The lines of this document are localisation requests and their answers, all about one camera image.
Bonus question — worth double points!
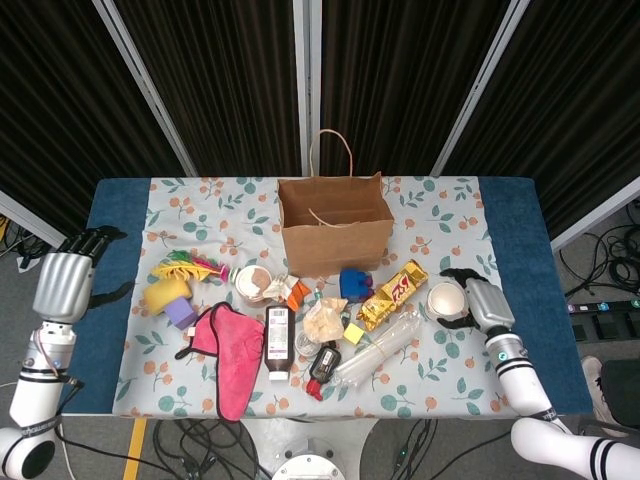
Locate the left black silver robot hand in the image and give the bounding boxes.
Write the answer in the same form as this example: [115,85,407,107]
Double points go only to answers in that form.
[31,225,136,325]

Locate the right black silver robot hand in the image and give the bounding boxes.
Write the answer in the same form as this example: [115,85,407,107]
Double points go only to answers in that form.
[435,268,516,332]

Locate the white paper cup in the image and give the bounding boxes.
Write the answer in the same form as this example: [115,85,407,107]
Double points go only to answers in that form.
[425,282,469,322]

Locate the golden snack packet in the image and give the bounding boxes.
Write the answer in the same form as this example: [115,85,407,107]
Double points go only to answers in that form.
[355,259,430,332]

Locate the clear bag of beige food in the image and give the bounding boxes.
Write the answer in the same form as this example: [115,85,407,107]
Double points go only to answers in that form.
[302,297,349,344]

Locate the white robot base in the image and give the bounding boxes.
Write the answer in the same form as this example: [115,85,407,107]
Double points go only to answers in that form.
[272,438,344,480]

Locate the brown paper bag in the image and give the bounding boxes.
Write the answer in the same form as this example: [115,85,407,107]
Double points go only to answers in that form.
[276,129,396,281]

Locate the floral tablecloth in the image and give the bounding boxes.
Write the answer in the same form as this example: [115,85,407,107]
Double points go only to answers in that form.
[110,175,530,420]

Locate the blue table cover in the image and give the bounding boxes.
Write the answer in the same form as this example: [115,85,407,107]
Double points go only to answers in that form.
[38,175,591,416]

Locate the yellow sponge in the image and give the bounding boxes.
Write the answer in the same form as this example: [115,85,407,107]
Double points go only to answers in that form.
[142,278,192,316]

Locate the purple foam cube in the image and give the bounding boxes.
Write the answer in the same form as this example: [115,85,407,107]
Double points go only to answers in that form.
[163,295,199,330]

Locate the yellow pink feather toy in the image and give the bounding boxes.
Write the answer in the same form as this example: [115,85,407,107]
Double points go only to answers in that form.
[149,249,231,282]

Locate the white sneaker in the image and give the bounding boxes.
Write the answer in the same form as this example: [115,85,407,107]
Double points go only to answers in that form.
[581,355,607,402]

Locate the blue building block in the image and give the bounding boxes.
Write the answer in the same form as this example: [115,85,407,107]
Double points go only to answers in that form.
[338,268,369,304]

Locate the person leg dark trousers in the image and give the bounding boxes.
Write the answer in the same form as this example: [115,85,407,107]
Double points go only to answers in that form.
[593,358,640,437]

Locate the black bottle red cap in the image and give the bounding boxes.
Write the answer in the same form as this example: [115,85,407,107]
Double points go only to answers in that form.
[305,344,344,401]

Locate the pink towel black trim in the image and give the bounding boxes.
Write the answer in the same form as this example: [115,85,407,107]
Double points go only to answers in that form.
[174,301,266,424]

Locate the clear tub brown contents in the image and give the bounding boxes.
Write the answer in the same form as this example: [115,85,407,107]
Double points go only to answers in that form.
[234,264,274,306]

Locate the black ribbed partition panel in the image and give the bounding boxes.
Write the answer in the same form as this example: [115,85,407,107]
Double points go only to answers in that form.
[309,0,531,177]
[432,0,640,251]
[114,0,311,177]
[0,0,196,261]

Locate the crumpled orange silver wrapper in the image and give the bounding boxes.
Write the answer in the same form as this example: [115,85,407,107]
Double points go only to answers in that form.
[262,273,312,314]

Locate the brown bottle white cap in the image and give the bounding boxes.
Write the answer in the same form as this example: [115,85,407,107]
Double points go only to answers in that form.
[263,303,296,382]

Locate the black floor cable tangle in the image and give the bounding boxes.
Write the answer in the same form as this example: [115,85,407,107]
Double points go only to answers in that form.
[558,199,640,297]
[152,418,262,480]
[389,418,437,480]
[0,214,51,269]

